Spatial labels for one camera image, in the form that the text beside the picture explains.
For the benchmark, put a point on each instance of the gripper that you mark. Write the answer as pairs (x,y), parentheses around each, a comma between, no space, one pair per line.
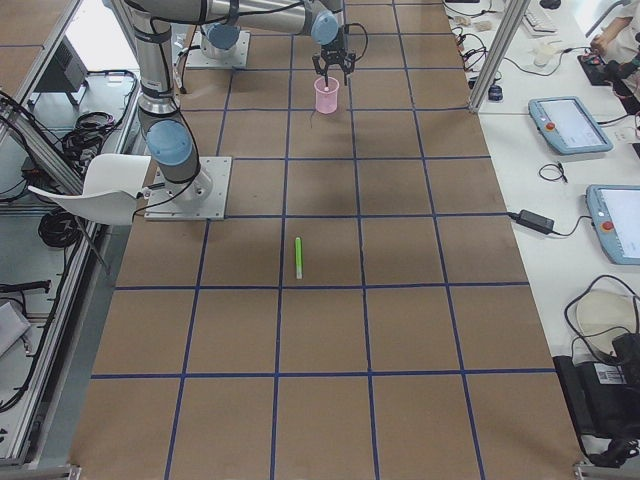
(332,52)

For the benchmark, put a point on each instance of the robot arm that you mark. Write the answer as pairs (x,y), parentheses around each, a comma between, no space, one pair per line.
(323,21)
(168,137)

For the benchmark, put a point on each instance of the pink mesh cup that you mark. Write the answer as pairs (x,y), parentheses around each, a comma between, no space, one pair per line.
(326,102)

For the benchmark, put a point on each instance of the clear plastic cup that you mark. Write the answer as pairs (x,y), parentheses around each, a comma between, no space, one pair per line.
(541,59)

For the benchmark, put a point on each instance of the green pen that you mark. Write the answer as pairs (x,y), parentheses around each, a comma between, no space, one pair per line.
(298,258)

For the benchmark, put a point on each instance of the white keyboard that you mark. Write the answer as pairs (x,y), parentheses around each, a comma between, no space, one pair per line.
(538,23)

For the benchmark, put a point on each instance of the upper teach pendant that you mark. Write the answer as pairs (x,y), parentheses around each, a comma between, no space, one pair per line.
(567,126)

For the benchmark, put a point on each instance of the teach pendant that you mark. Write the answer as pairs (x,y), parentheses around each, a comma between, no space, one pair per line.
(614,210)
(567,126)

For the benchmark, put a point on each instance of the black power adapter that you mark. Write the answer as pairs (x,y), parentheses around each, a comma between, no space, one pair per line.
(533,221)

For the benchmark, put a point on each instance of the white chair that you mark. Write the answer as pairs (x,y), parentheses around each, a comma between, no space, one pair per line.
(110,189)

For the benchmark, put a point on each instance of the person in white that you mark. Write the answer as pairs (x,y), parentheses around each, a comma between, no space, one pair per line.
(617,41)

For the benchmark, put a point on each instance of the lower teach pendant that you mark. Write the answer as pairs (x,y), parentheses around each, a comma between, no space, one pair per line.
(614,210)

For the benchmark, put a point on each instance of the black equipment box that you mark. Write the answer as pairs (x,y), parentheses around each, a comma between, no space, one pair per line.
(603,402)

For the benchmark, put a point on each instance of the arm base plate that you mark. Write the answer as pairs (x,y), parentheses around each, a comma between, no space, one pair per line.
(204,199)
(206,56)

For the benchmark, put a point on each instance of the aluminium frame post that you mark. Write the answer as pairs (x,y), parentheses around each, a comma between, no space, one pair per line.
(512,16)

